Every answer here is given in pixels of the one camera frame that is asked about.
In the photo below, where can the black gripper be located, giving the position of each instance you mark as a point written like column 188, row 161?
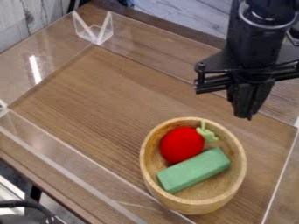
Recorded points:
column 248, row 66

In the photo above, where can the clear acrylic front wall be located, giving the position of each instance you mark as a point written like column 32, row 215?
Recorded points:
column 94, row 193

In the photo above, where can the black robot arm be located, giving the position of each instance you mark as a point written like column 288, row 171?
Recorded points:
column 271, row 7

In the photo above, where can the black table leg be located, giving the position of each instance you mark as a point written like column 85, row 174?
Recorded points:
column 36, row 193

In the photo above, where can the green rectangular block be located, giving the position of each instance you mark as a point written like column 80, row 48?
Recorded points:
column 192, row 170

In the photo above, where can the wooden bowl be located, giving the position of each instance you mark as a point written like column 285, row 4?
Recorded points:
column 213, row 192

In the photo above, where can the clear acrylic corner bracket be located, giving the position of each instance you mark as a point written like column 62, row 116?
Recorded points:
column 96, row 34

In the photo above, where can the red plush fruit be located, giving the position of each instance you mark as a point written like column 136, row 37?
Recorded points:
column 184, row 142

